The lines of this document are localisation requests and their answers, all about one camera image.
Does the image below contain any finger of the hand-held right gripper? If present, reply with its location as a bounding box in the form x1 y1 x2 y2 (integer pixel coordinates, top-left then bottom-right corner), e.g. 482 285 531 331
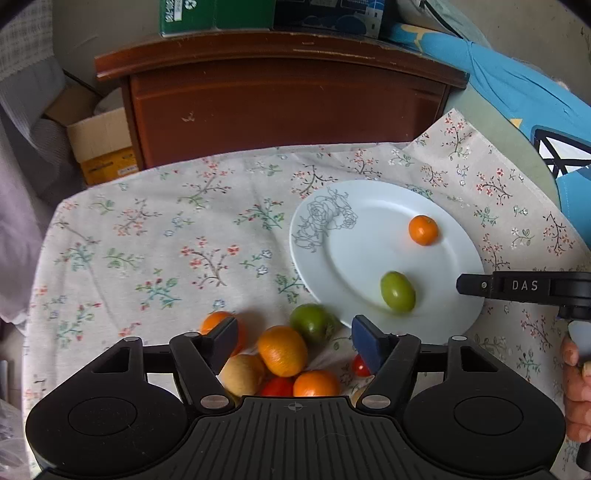
456 272 494 299

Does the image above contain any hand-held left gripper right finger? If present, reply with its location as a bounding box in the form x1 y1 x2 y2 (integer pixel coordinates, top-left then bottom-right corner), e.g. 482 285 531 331
352 315 506 414

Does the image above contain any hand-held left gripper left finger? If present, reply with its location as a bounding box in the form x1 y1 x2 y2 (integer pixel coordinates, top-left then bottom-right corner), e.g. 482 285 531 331
85 316 239 415

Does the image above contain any orange mandarin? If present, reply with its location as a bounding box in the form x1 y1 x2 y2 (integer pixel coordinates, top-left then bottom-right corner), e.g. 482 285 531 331
199 311 247 357
409 215 439 247
257 325 308 378
293 370 342 398

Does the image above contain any dark green mandarin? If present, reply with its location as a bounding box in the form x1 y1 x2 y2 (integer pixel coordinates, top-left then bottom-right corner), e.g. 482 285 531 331
290 303 339 346

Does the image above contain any green jujube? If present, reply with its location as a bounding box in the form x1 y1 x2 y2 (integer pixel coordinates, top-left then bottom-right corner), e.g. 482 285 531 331
380 271 417 313

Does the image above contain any white plate with rose print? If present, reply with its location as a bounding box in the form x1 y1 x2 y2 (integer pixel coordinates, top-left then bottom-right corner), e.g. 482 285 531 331
289 180 485 346

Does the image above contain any person's right hand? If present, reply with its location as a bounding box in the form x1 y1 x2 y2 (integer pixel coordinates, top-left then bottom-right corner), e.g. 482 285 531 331
560 335 591 445

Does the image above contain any floral tablecloth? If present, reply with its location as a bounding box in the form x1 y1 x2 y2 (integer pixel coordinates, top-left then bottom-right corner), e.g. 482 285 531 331
21 108 591 480

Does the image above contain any blue printed blanket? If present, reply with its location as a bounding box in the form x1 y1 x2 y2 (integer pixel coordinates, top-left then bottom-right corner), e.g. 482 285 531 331
385 21 591 227

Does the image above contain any cardboard box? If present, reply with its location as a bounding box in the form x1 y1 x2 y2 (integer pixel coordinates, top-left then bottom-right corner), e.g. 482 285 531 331
44 85 139 186

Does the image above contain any brown wooden nightstand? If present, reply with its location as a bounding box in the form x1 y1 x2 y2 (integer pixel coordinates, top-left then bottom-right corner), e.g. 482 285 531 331
95 31 471 171

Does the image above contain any grey checked bedsheet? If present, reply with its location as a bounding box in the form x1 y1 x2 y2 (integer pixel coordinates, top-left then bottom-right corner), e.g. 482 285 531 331
0 0 88 324

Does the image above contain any dark blue printed box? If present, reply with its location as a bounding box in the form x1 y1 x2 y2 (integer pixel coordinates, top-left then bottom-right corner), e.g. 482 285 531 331
272 0 386 40

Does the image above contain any green printed box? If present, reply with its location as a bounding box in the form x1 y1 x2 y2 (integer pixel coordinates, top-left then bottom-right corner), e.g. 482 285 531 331
159 0 278 38

